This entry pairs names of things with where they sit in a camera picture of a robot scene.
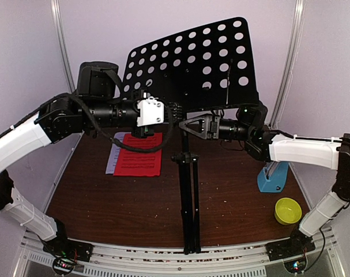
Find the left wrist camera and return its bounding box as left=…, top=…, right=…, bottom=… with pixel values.
left=137, top=96, right=165, bottom=127

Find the aluminium frame post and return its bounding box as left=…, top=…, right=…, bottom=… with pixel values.
left=270, top=0, right=306, bottom=129
left=50, top=0, right=76, bottom=92

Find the left aluminium frame post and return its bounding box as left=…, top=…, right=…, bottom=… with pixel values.
left=50, top=0, right=76, bottom=92

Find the yellow-green bowl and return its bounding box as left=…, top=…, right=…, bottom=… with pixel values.
left=274, top=197, right=302, bottom=226

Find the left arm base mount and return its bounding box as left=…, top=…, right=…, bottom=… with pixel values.
left=41, top=239, right=93, bottom=276

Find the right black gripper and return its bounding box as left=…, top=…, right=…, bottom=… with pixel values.
left=179, top=113, right=253, bottom=141

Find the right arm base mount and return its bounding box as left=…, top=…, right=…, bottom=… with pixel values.
left=265, top=238, right=315, bottom=275

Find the blue metronome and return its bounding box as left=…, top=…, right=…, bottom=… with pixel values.
left=257, top=162, right=289, bottom=193

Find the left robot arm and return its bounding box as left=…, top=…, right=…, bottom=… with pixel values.
left=0, top=61, right=179, bottom=257

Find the front aluminium rail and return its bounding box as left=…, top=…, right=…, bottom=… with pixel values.
left=20, top=227, right=337, bottom=277

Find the red sheet music page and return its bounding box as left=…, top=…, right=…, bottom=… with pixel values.
left=113, top=132, right=163, bottom=177

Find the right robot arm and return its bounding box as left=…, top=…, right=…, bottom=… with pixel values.
left=179, top=104, right=350, bottom=255

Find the right aluminium frame post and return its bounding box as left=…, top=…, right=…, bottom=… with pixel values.
left=270, top=0, right=306, bottom=129

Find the lavender sheet music page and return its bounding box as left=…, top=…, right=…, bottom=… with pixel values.
left=106, top=132, right=127, bottom=174

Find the black music stand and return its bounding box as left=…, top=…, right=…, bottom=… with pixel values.
left=123, top=17, right=262, bottom=254

